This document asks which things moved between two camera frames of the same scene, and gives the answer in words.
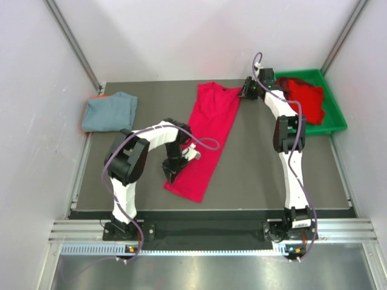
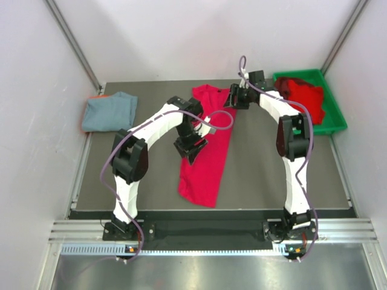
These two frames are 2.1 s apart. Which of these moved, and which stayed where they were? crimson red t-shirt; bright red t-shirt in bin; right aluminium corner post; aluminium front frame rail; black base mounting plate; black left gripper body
Moved: black left gripper body; crimson red t-shirt
Stayed: black base mounting plate; right aluminium corner post; aluminium front frame rail; bright red t-shirt in bin
